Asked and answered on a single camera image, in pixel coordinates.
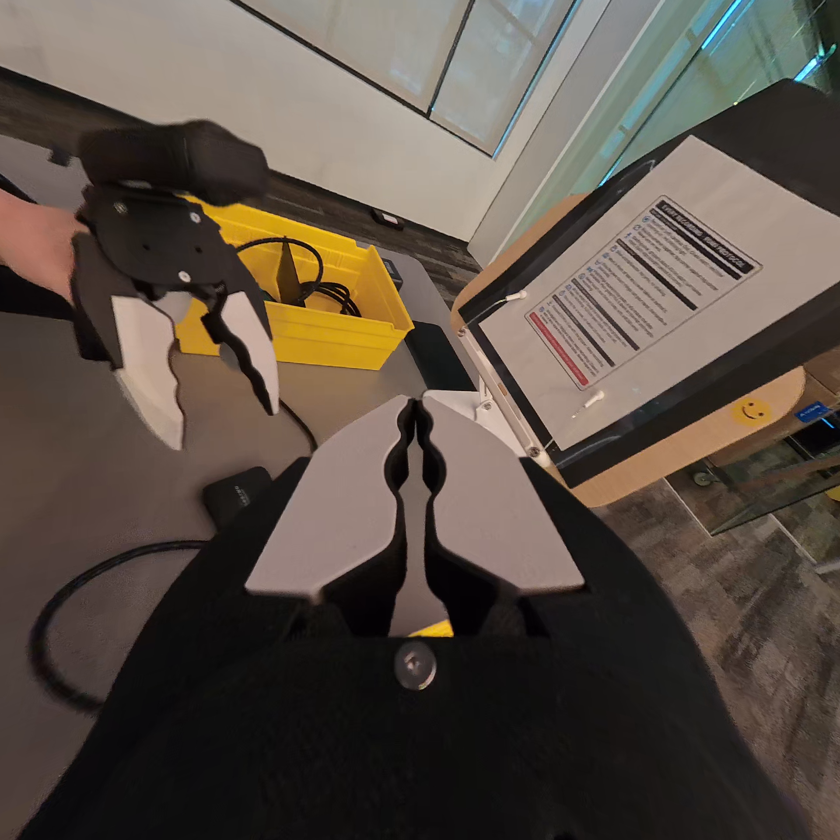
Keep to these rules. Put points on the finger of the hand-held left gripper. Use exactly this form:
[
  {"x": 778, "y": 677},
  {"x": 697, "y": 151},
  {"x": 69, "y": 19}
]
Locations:
[
  {"x": 253, "y": 334},
  {"x": 141, "y": 354}
]

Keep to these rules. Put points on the white display stand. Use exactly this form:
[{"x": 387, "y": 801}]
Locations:
[{"x": 489, "y": 413}]

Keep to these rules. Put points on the person's left hand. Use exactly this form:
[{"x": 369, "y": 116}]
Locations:
[{"x": 39, "y": 243}]

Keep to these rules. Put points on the instruction sheet in plastic sleeve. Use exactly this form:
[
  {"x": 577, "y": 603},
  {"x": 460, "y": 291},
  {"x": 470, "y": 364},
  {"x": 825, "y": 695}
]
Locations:
[{"x": 590, "y": 262}]

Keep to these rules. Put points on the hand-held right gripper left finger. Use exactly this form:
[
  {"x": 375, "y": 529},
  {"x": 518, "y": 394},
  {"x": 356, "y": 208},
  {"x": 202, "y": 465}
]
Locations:
[{"x": 334, "y": 525}]

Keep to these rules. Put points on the black bin divider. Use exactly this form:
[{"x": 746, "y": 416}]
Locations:
[{"x": 289, "y": 275}]

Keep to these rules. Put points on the black desk control box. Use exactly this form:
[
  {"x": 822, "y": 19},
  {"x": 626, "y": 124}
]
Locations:
[{"x": 394, "y": 272}]

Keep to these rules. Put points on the large office window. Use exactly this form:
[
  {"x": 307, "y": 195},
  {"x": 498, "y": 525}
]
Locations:
[{"x": 394, "y": 39}]

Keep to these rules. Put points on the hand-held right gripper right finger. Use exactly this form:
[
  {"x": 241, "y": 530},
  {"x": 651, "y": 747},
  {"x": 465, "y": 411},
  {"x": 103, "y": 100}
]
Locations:
[{"x": 505, "y": 525}]

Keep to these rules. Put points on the black floor outlet box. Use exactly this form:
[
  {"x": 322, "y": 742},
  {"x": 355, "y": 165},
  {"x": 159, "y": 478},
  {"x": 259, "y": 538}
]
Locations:
[{"x": 387, "y": 218}]

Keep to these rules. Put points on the black hdmi adapter hub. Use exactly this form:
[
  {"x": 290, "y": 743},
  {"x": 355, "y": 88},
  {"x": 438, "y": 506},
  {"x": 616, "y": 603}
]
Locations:
[{"x": 233, "y": 495}]

